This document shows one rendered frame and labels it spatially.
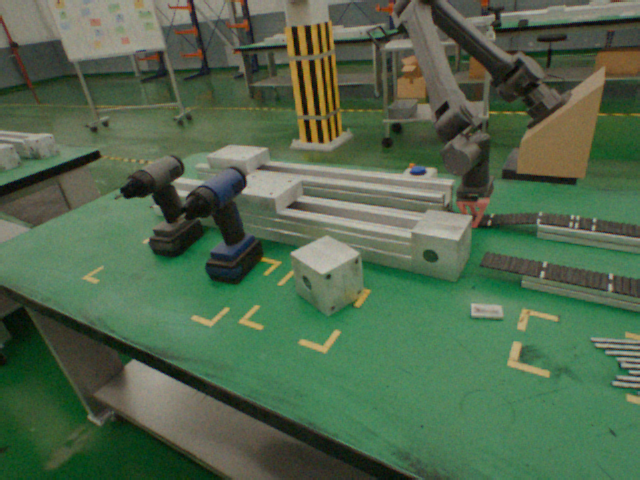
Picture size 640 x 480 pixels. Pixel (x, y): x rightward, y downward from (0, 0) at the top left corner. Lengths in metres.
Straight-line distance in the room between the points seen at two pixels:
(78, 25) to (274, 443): 6.24
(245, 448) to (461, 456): 0.83
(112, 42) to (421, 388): 6.33
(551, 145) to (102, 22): 6.03
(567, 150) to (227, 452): 1.24
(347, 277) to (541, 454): 0.38
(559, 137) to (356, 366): 0.87
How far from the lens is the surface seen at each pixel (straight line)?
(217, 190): 0.83
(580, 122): 1.28
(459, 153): 0.89
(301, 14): 4.28
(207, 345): 0.78
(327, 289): 0.73
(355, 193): 1.08
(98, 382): 1.68
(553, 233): 1.01
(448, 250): 0.81
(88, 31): 6.83
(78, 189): 2.39
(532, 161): 1.32
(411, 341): 0.71
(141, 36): 6.41
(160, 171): 1.03
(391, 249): 0.85
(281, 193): 0.97
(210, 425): 1.40
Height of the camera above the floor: 1.28
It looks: 30 degrees down
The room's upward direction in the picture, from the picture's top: 8 degrees counter-clockwise
